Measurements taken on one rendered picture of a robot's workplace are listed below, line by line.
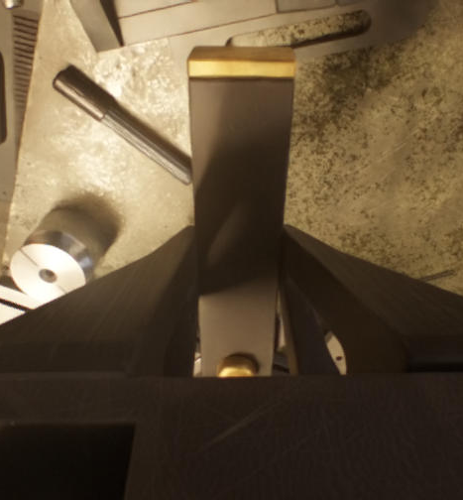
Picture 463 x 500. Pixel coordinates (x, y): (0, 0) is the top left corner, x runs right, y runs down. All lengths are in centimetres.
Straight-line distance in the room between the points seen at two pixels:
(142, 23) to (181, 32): 2
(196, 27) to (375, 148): 13
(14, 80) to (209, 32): 80
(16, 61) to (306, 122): 80
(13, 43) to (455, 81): 85
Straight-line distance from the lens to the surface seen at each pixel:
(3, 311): 38
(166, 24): 27
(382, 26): 27
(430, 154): 31
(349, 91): 29
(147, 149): 29
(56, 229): 32
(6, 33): 102
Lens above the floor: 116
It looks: 56 degrees down
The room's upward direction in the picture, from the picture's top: 173 degrees counter-clockwise
